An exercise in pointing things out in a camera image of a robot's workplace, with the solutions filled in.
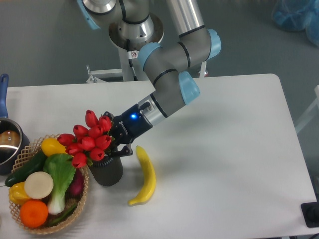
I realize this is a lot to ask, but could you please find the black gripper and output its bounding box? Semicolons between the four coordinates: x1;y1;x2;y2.
103;104;153;157

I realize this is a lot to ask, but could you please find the red tulip bouquet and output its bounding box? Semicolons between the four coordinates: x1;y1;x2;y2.
57;110;113;168

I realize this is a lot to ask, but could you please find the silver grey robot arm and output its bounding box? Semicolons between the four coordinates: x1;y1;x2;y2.
78;0;221;157

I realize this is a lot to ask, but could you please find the dark grey ribbed vase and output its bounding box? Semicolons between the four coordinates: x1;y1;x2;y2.
89;156;123;187

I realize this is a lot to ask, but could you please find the yellow banana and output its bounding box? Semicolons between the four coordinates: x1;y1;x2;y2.
128;146;157;206

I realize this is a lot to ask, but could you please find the green bok choy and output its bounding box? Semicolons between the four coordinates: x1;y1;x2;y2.
43;154;75;215

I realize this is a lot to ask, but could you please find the yellow squash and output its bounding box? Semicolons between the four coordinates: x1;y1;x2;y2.
41;138;79;167

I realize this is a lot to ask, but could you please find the purple eggplant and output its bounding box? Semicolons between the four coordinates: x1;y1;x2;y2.
68;169;84;196

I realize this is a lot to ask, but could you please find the woven wicker basket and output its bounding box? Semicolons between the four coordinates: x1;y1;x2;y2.
9;134;89;235

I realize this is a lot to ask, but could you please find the green cucumber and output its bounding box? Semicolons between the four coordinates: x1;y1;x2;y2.
4;150;47;187

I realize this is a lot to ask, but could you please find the white round radish slice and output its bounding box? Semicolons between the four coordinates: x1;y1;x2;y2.
24;171;54;199

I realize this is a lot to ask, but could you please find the green chili pepper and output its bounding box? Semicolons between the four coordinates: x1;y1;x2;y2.
47;204;77;227

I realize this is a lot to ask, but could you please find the blue saucepan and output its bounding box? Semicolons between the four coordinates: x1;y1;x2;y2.
0;74;29;175

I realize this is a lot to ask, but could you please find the orange fruit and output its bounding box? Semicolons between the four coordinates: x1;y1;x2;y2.
19;200;48;228

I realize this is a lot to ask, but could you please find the yellow bell pepper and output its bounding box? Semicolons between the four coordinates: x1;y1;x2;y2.
9;182;31;206

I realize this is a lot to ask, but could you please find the black device at table edge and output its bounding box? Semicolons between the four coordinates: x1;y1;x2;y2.
301;202;319;228

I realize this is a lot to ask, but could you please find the blue plastic bag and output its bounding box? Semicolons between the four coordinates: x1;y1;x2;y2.
271;0;319;46

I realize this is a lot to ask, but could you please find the white frame at right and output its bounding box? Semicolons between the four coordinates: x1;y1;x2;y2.
295;85;319;134

